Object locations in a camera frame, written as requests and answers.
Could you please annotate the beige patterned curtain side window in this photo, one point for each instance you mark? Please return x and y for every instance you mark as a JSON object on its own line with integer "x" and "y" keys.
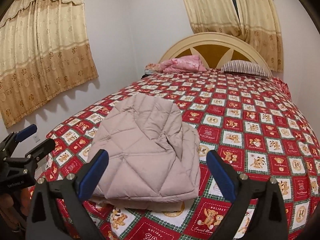
{"x": 44, "y": 51}

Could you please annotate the left hand holding gripper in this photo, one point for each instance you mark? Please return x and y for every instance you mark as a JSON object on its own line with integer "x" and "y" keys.
{"x": 10, "y": 215}

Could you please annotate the striped pillow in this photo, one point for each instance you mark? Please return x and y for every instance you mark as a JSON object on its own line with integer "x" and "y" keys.
{"x": 246, "y": 67}

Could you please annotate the beige quilted puffer jacket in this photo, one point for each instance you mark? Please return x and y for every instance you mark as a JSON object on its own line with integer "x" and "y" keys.
{"x": 153, "y": 155}

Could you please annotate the pink floral blanket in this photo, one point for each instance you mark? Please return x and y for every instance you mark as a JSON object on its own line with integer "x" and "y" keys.
{"x": 185, "y": 64}

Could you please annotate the cream arched wooden headboard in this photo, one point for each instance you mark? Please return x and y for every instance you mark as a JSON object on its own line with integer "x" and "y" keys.
{"x": 215, "y": 49}

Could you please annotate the red teddy bear patchwork bedspread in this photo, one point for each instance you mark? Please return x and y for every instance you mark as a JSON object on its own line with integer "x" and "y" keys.
{"x": 250, "y": 122}

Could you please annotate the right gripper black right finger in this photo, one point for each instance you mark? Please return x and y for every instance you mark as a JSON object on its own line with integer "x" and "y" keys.
{"x": 269, "y": 219}

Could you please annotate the beige patterned curtain behind headboard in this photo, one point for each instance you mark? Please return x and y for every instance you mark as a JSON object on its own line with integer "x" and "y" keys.
{"x": 255, "y": 22}

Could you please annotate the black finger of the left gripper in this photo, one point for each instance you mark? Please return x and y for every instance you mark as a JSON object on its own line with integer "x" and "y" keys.
{"x": 9, "y": 144}
{"x": 39, "y": 152}

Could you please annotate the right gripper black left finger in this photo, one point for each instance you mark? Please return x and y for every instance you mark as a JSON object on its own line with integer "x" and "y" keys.
{"x": 45, "y": 220}

